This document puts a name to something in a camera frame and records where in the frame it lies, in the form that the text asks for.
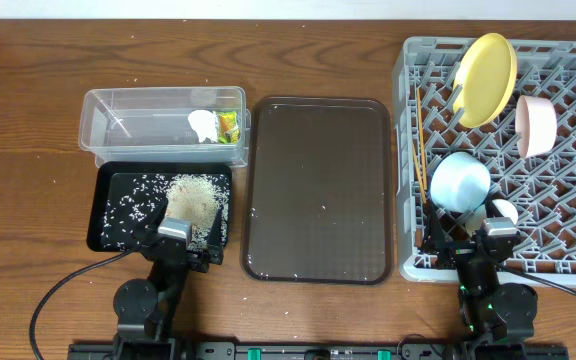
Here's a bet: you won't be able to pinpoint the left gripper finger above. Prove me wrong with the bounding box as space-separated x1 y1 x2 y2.
206 208 224 264
132 198 168 245

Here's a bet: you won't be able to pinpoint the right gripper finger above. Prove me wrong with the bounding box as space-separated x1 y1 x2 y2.
485 193 503 218
425 202 450 265

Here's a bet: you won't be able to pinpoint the white cup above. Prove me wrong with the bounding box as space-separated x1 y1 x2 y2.
464 199 519 235

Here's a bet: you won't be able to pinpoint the light blue bowl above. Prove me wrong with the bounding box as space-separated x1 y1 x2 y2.
429 152 491 213

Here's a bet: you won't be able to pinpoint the rice food scraps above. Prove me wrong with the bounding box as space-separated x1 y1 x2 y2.
100 172 232 251

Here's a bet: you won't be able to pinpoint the pink bowl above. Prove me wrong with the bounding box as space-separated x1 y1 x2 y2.
515 95 557 159

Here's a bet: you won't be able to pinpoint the green snack wrapper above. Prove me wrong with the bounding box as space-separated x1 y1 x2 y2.
217 111 240 144

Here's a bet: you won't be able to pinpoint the white napkin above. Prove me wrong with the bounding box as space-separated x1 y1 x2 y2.
188 110 218 143

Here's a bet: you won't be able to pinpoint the yellow plate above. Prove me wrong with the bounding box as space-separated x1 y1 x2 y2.
453 33 518 128

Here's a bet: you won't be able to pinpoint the wooden chopstick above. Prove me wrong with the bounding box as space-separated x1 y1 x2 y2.
415 86 428 191
412 144 427 205

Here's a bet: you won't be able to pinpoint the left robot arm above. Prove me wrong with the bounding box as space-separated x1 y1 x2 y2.
106 201 224 360

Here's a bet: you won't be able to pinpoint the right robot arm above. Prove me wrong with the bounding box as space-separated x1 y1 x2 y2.
422 200 538 359

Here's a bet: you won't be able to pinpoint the black food waste tray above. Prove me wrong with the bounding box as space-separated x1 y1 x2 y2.
87 162 232 252

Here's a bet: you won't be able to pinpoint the grey dishwasher rack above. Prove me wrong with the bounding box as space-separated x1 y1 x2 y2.
392 37 576 287

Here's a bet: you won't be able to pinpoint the clear plastic waste bin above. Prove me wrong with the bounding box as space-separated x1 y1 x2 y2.
78 86 250 167

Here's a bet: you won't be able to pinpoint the dark brown serving tray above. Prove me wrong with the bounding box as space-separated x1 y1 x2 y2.
241 96 394 286

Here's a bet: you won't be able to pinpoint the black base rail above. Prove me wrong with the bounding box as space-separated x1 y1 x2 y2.
66 340 569 360

